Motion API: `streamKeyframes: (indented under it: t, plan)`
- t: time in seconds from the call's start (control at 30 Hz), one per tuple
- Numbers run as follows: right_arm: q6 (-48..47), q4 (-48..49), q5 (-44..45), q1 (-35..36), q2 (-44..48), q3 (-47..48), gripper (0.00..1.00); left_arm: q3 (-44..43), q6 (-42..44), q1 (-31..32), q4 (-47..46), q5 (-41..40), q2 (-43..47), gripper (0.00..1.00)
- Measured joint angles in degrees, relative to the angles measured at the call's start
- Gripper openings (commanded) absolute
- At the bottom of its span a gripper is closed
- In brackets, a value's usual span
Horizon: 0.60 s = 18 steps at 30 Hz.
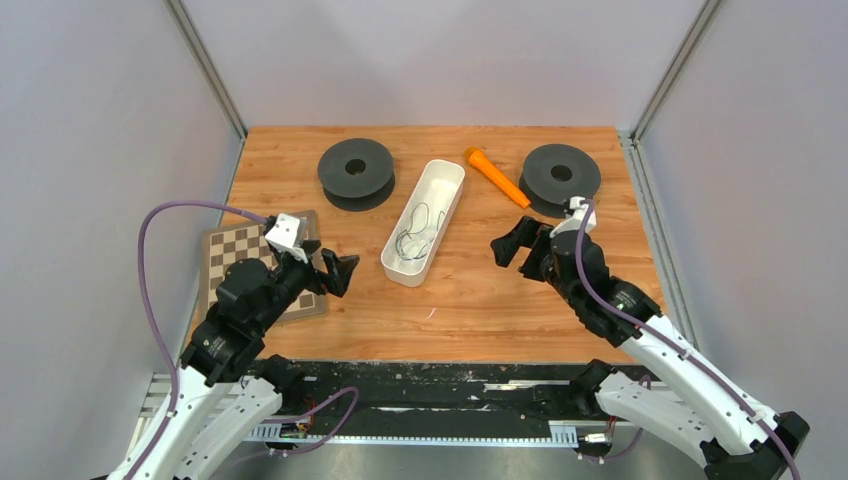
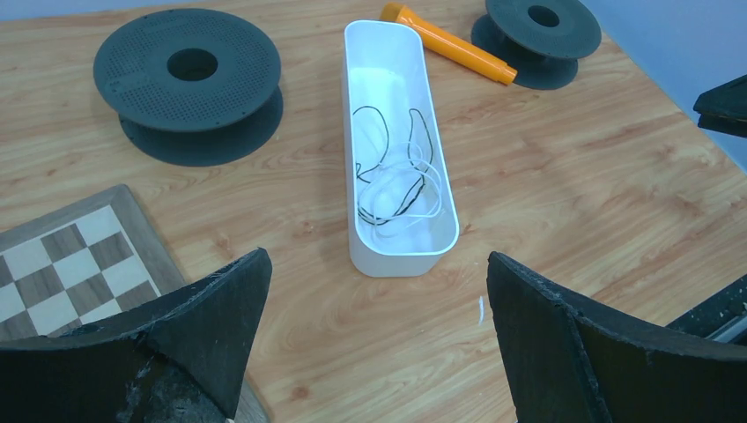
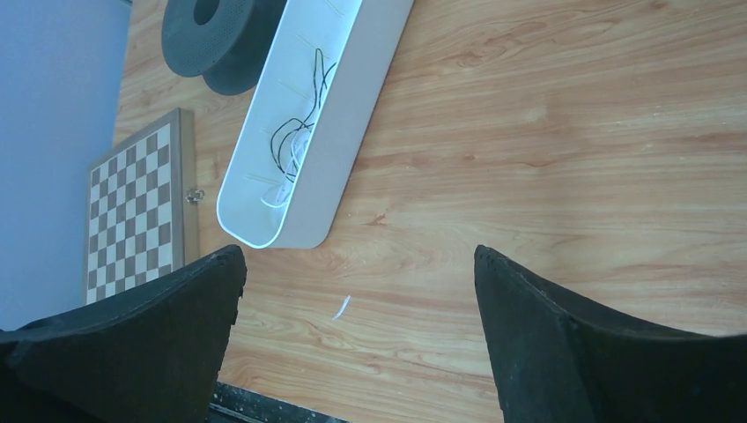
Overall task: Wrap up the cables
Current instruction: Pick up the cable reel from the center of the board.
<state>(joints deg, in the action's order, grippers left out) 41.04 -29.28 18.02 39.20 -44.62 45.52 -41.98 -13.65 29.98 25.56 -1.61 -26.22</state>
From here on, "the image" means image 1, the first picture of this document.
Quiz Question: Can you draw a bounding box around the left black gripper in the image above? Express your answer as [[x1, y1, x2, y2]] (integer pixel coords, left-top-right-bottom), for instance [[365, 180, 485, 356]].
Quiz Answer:
[[253, 239, 360, 332]]

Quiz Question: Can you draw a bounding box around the black spool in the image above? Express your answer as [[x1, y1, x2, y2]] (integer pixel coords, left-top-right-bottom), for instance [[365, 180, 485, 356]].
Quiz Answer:
[[317, 138, 395, 212], [519, 144, 601, 218]]

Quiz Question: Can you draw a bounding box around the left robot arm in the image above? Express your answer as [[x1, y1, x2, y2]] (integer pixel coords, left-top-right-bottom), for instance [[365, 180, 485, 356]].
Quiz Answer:
[[109, 249, 360, 479]]

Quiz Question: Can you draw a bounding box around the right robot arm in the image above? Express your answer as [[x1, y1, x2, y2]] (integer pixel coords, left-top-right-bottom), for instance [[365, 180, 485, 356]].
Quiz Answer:
[[491, 216, 810, 479]]

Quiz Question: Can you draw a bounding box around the white oblong tray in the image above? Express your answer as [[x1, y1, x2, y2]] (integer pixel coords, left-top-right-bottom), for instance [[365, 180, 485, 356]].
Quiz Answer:
[[380, 159, 466, 288]]

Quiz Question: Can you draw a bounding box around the orange flashlight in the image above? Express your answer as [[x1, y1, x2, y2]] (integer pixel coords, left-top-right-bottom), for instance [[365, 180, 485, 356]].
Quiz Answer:
[[464, 146, 531, 208]]

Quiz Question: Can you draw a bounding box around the wooden chessboard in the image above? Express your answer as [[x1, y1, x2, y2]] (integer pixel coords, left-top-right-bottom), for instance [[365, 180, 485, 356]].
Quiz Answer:
[[195, 221, 329, 326]]

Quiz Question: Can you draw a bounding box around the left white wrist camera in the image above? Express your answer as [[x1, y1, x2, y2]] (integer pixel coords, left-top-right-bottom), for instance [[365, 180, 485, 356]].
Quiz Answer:
[[264, 213, 308, 263]]

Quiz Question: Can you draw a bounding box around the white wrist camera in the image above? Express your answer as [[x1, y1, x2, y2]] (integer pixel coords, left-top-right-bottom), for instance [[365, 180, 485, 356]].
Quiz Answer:
[[264, 213, 308, 263], [549, 196, 597, 239]]

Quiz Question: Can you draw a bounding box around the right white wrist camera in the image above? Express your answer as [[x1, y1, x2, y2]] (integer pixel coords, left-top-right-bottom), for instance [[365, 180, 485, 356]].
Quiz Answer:
[[549, 196, 597, 239]]

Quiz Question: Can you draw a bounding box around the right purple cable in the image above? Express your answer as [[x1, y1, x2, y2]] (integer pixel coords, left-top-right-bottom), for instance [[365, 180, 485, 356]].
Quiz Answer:
[[574, 198, 802, 480]]

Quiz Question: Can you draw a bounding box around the black thin cable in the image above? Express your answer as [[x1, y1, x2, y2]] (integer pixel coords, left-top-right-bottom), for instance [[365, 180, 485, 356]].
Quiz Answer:
[[395, 201, 446, 261]]

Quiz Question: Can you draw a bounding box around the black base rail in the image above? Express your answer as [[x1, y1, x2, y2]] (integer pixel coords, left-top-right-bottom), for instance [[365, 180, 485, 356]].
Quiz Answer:
[[245, 360, 633, 448]]

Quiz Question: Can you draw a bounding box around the left aluminium frame post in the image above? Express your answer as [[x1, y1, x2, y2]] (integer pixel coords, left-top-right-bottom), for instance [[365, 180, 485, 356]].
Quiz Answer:
[[163, 0, 248, 143]]

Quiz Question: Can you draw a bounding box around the aluminium frame post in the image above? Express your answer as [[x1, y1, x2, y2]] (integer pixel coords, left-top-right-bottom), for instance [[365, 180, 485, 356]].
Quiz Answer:
[[630, 0, 725, 143], [163, 0, 248, 143]]

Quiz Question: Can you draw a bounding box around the right aluminium frame post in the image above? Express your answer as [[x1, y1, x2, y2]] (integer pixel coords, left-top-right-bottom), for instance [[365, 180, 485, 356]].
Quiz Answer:
[[630, 0, 725, 143]]

